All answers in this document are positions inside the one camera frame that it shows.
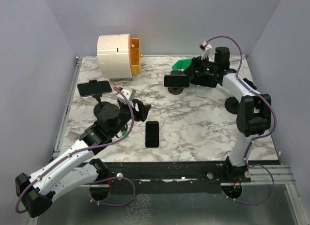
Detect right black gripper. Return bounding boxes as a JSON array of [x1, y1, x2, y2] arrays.
[[183, 53, 218, 79]]

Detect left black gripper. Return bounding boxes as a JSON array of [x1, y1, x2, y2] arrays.
[[110, 99, 151, 137]]

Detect black phone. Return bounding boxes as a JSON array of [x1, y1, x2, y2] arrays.
[[145, 121, 159, 148]]

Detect black phone stand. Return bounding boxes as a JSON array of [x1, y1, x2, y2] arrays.
[[93, 80, 112, 116], [224, 97, 240, 115]]

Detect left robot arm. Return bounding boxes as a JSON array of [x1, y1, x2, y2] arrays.
[[15, 99, 151, 218]]

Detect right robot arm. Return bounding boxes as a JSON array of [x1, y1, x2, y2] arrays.
[[183, 42, 272, 182]]

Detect phone on wooden stand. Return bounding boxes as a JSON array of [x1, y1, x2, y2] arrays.
[[164, 75, 190, 88]]

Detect silver phone stand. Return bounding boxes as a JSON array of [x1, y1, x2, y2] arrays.
[[195, 86, 208, 98]]

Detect round wooden base stand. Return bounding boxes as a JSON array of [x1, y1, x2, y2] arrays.
[[167, 87, 184, 95]]

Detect green plastic bin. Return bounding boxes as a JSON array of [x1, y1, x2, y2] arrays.
[[172, 58, 192, 71]]

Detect orange drawer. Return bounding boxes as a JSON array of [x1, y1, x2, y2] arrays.
[[130, 38, 141, 75]]

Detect white cylindrical drawer box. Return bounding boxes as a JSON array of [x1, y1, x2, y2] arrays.
[[97, 33, 132, 80]]

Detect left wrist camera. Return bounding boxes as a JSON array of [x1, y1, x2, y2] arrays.
[[114, 86, 136, 103]]

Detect black mounting rail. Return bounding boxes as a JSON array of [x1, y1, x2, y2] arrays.
[[90, 161, 250, 197]]

